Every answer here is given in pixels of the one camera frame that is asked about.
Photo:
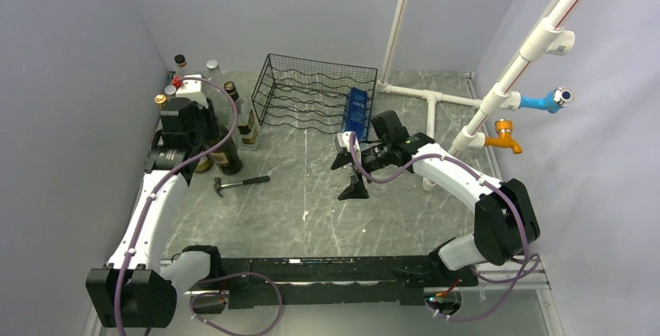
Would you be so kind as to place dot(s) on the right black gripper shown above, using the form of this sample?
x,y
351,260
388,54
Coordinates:
x,y
356,189

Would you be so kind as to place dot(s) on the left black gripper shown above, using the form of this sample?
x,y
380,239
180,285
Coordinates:
x,y
208,113

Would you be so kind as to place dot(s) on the bottle black gold cap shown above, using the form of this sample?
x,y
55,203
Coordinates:
x,y
247,125

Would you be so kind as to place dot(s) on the dark wine bottle gold cap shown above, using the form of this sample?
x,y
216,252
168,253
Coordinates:
x,y
160,100

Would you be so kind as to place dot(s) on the clear bottle silver cap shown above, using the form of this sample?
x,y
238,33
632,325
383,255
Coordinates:
x,y
214,75

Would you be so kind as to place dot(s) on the clear bottle blue medallion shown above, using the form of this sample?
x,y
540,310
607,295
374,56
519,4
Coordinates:
x,y
182,65

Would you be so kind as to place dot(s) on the clear bottle dark neck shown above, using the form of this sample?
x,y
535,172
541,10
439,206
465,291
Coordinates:
x,y
170,91

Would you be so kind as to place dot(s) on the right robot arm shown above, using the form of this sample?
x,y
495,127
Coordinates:
x,y
504,219

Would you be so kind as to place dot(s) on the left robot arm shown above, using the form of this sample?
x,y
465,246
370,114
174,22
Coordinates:
x,y
132,290

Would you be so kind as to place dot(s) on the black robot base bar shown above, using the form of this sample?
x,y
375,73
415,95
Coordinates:
x,y
406,280

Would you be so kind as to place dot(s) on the blue square dash bottle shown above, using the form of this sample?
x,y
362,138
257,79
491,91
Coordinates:
x,y
355,113

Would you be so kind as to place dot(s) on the small black hammer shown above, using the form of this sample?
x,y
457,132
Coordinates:
x,y
219,185

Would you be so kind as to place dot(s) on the orange faucet tap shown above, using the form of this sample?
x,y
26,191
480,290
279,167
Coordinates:
x,y
504,140

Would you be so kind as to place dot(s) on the blue faucet tap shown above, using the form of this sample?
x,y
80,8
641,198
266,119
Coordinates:
x,y
554,100

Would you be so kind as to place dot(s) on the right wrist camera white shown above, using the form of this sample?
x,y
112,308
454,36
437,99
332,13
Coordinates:
x,y
346,142

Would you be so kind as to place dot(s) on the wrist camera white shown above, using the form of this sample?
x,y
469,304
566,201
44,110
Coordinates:
x,y
346,142
191,88

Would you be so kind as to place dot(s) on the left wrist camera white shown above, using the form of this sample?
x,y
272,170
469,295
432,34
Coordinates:
x,y
191,88

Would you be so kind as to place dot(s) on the black wire wine rack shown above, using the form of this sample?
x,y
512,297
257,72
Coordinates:
x,y
308,95

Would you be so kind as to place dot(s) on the white pvc pipe frame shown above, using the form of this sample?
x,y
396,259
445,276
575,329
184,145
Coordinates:
x,y
483,36

